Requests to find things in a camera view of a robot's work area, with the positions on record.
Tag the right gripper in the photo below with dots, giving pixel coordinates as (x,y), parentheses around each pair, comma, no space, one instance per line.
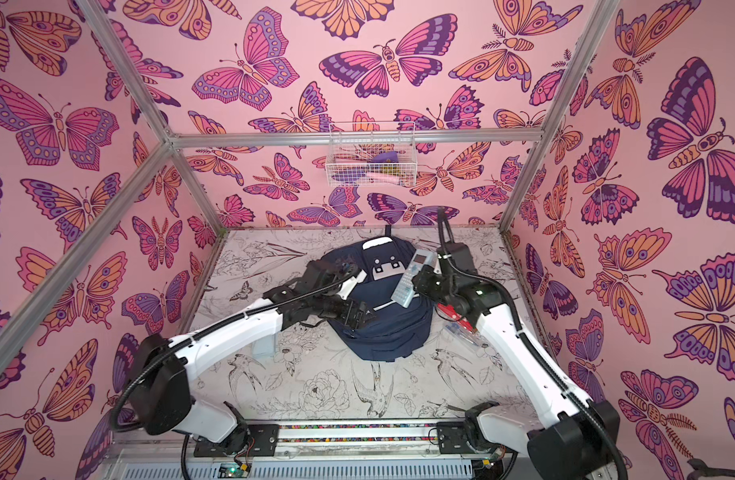
(424,284)

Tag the red notebook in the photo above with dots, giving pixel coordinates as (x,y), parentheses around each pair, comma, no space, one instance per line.
(447,313)

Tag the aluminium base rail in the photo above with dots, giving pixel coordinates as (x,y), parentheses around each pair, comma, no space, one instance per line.
(349,449)

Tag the white wire basket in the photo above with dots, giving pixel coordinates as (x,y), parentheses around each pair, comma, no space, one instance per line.
(371,155)

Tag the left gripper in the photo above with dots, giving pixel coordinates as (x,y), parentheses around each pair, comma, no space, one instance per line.
(356,322)

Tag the navy blue backpack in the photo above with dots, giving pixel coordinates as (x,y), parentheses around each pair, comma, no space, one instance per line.
(394,331)

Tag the clear plastic pencil case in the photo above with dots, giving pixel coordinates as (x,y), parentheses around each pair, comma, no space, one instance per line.
(471,339)

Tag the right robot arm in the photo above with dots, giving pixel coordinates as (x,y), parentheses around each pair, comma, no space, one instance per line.
(576,437)

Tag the green circuit board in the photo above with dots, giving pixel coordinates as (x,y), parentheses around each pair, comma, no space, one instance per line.
(234,471)

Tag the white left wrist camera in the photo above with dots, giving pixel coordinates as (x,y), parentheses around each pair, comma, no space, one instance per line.
(348,286)

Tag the grey scientific calculator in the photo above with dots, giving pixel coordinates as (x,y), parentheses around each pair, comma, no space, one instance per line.
(405,291)

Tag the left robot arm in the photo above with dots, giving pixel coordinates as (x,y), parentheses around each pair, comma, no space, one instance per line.
(157,396)

